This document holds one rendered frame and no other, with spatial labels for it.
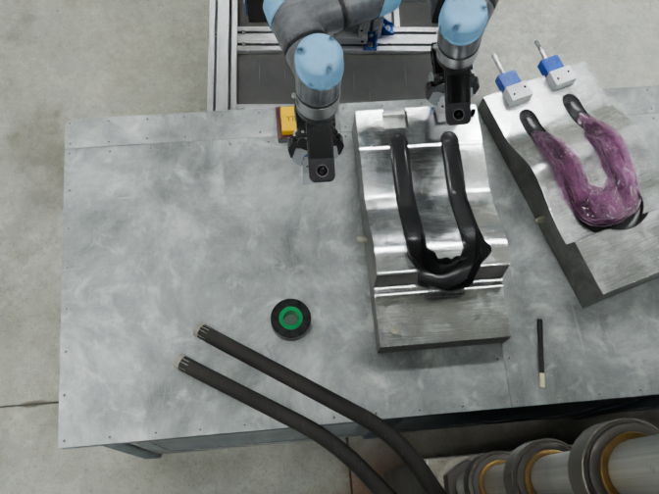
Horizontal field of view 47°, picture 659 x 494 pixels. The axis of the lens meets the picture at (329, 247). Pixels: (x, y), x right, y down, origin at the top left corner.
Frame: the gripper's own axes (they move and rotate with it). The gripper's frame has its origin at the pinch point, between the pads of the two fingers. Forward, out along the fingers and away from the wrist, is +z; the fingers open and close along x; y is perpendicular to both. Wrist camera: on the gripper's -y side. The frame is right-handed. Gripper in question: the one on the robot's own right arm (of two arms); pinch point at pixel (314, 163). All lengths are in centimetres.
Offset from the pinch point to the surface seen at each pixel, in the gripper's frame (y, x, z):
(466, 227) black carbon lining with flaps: -14.4, -28.8, 3.4
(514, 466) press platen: -61, -20, -34
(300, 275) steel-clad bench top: -18.2, 4.1, 15.1
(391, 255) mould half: -19.5, -13.1, 1.6
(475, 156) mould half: 2.3, -34.0, 6.5
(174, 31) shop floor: 99, 38, 95
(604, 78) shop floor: 70, -113, 95
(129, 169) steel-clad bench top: 8.5, 38.6, 15.1
